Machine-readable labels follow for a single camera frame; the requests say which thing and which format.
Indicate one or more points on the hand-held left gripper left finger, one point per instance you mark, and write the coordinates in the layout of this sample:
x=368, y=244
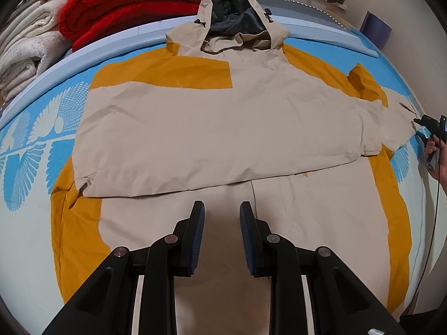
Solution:
x=197, y=232

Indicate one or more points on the cream folded blanket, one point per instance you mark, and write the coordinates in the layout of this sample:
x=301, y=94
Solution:
x=31, y=42

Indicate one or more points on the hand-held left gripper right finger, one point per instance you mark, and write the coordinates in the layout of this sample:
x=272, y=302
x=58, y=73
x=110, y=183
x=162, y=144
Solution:
x=245, y=237

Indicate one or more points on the light blue padded bed edge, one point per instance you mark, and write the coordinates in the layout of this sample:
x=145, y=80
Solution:
x=115, y=40

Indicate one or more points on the person's right hand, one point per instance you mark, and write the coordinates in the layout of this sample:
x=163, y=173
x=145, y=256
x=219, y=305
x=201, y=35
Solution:
x=440, y=167

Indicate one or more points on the red folded blanket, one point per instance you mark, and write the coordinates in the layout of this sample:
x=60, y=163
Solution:
x=115, y=7

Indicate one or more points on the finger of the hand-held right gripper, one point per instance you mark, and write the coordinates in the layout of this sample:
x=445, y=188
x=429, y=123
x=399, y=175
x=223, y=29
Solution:
x=424, y=121

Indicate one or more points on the beige and mustard hooded jacket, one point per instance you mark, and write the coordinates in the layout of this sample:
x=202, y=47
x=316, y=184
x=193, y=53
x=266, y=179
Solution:
x=227, y=118

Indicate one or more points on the person's dark clothing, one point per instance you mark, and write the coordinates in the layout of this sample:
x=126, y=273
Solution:
x=424, y=322

